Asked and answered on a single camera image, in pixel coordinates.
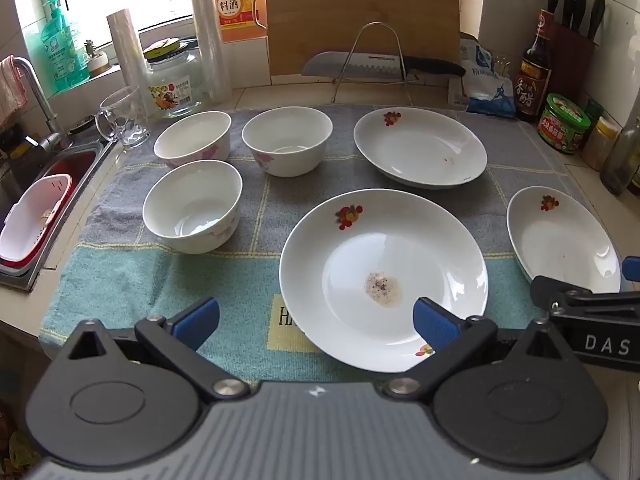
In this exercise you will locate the white plastic basket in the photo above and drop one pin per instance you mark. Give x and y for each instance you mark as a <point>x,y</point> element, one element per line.
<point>30,225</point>

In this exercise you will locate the bamboo cutting board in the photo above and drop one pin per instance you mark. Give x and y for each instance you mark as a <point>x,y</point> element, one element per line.
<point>320,10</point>

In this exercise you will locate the green dish soap bottle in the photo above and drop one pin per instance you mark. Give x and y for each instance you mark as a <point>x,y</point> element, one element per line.
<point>62,50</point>

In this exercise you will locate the metal faucet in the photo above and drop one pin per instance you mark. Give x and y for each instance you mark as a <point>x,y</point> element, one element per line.
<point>42,100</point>

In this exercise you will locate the yellow-lid spice jar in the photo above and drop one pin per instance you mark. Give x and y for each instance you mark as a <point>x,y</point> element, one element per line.
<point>600,150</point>

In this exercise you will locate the red-cap glass bottle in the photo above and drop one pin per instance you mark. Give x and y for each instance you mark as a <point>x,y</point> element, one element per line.
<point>620,160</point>

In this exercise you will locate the small potted cactus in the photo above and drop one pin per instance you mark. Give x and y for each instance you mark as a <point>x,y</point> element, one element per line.
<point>97,62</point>

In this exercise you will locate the steel sink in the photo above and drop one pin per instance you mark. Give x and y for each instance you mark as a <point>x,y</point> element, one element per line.
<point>25,282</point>

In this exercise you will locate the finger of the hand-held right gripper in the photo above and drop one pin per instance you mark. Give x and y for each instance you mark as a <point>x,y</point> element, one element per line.
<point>590,302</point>
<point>632,267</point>

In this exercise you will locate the clear glass mug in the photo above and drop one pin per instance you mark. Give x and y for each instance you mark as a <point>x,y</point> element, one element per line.
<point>125,120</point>

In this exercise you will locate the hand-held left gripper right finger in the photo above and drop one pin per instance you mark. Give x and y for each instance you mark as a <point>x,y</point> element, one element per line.
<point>435,322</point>

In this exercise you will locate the dark green cap jar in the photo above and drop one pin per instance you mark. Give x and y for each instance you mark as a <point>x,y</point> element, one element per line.
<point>593,109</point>

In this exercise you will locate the green lidded round tin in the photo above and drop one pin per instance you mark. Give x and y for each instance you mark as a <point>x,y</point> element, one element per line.
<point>565,115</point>

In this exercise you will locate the red plastic basin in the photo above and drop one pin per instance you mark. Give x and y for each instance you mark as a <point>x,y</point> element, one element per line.
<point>75,165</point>

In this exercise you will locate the dark vinegar bottle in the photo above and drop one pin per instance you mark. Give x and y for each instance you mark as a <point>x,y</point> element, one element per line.
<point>532,85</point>

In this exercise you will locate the pink cloth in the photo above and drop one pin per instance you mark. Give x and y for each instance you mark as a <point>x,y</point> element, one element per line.
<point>12,85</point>

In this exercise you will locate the white fruit-print plate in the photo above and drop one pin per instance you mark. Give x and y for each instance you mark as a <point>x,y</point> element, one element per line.
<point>420,145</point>
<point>560,240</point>
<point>350,260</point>

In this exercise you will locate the white and blue salt bag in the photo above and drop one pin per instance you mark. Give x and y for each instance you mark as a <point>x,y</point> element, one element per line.
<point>487,90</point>

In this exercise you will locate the grey and teal towel mat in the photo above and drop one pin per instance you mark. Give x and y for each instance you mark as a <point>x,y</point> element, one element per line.
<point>150,285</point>

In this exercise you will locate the glass jar with lid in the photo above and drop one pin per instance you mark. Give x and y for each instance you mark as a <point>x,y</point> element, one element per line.
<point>172,90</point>

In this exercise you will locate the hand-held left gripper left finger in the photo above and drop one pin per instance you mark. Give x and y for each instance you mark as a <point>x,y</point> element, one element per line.
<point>197,320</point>

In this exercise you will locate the dark red knife block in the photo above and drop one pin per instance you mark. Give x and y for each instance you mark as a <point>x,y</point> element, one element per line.
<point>570,60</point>

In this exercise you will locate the white floral bowl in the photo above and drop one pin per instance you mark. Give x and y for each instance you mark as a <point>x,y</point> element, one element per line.
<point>190,200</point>
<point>190,135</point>
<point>285,130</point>

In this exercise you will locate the orange cooking wine jug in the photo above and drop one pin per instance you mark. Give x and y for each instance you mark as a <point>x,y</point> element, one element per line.
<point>237,5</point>

